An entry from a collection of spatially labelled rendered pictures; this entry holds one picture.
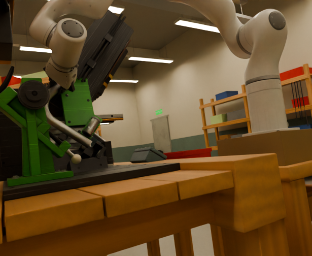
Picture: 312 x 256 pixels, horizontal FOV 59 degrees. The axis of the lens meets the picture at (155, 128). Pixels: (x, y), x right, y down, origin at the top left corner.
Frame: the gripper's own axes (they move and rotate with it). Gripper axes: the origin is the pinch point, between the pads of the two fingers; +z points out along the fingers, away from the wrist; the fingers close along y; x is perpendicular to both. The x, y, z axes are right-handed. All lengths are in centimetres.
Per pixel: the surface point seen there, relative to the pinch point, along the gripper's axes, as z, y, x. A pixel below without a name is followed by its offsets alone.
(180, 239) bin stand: 11, -75, 16
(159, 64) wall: 638, -14, -696
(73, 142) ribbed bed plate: 4.5, -17.8, 12.4
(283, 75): 205, -232, -454
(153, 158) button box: -5.0, -44.8, 2.4
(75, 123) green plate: 2.9, -13.7, 6.2
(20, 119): -22.7, -6.1, 26.9
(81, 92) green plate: 2.8, -7.3, -6.2
